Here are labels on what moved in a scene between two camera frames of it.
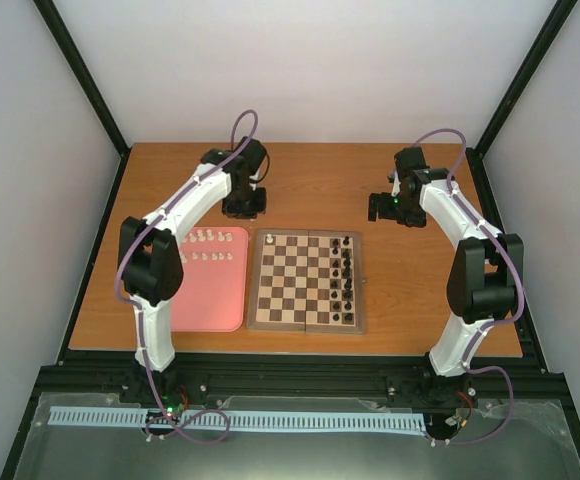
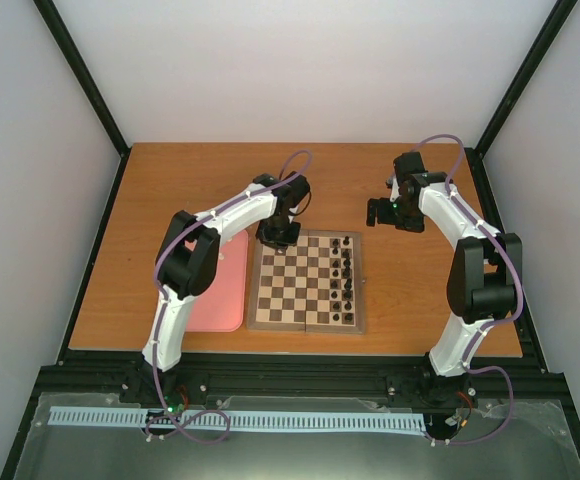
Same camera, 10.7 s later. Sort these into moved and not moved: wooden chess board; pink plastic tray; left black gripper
Moved: left black gripper
Not moved: wooden chess board; pink plastic tray
